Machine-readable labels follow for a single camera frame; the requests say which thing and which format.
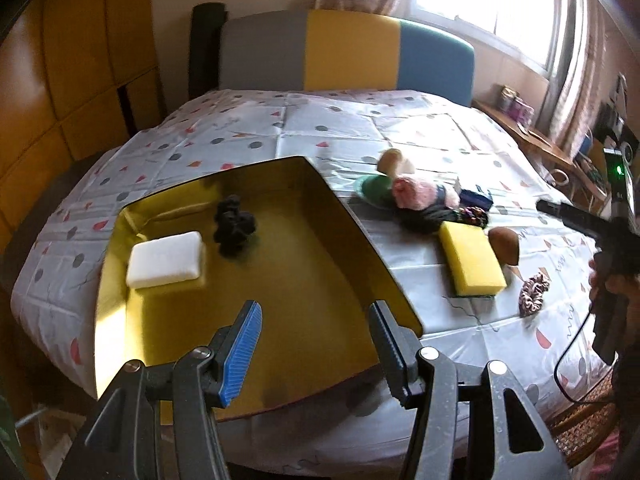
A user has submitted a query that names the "black scrunchie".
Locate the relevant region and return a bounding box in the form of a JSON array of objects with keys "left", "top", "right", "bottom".
[{"left": 214, "top": 195, "right": 257, "bottom": 257}]

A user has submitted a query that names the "gold metal tin box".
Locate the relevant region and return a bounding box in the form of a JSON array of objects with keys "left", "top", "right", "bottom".
[{"left": 94, "top": 156, "right": 423, "bottom": 420}]

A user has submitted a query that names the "brown makeup sponge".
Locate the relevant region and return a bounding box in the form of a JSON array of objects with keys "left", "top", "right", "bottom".
[{"left": 487, "top": 226, "right": 520, "bottom": 266}]

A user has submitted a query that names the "wooden side shelf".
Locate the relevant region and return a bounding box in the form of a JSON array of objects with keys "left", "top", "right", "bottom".
[{"left": 473, "top": 100, "right": 606, "bottom": 212}]

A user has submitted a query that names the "black rolled mat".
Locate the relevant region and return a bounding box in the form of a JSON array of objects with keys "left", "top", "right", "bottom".
[{"left": 188, "top": 2, "right": 228, "bottom": 100}]

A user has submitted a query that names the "beige bandage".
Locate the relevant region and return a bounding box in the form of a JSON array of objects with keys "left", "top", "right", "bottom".
[{"left": 376, "top": 148, "right": 416, "bottom": 180}]

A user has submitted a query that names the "grey yellow blue sofa backrest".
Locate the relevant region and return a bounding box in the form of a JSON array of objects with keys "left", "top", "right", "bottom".
[{"left": 219, "top": 10, "right": 475, "bottom": 106}]

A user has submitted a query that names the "blue tissue pack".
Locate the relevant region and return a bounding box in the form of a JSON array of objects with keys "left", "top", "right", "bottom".
[{"left": 458, "top": 188, "right": 494, "bottom": 211}]

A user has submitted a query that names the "patterned white tablecloth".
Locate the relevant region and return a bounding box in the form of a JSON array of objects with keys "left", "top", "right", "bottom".
[{"left": 10, "top": 88, "right": 622, "bottom": 476}]

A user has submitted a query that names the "black cable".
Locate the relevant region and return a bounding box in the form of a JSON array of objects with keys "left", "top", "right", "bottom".
[{"left": 553, "top": 309, "right": 614, "bottom": 406}]

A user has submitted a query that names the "person right hand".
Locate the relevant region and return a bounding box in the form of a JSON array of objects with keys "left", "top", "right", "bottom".
[{"left": 589, "top": 259, "right": 640, "bottom": 314}]

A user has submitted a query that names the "pink fluffy sock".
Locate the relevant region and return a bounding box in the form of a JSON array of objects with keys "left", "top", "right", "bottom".
[{"left": 392, "top": 176, "right": 460, "bottom": 211}]

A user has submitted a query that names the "wooden wall cabinet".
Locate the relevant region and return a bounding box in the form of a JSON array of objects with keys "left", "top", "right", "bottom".
[{"left": 0, "top": 0, "right": 170, "bottom": 281}]

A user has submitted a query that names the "green silicone travel bottle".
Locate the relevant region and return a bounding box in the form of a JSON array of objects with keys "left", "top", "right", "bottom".
[{"left": 354, "top": 174, "right": 395, "bottom": 209}]

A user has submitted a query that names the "purple box on shelf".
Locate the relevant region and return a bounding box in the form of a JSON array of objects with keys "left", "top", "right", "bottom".
[{"left": 497, "top": 86, "right": 535, "bottom": 127}]

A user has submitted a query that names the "yellow sponge block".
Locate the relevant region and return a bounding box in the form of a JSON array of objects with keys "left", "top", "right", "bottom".
[{"left": 438, "top": 221, "right": 506, "bottom": 297}]

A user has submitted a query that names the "white sponge block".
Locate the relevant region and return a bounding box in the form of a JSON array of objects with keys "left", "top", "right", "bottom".
[{"left": 126, "top": 231, "right": 204, "bottom": 289}]

